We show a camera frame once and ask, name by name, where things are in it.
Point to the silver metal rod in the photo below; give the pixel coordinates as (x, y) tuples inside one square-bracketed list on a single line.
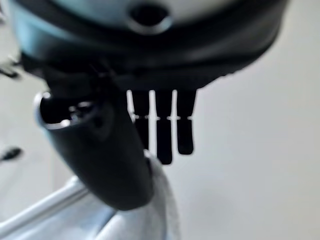
[(50, 205)]

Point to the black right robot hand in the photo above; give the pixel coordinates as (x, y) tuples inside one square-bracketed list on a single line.
[(160, 57)]

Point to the light blue garment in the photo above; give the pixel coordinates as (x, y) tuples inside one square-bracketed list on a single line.
[(140, 225)]

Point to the small black object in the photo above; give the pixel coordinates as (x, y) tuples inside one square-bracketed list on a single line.
[(8, 153)]

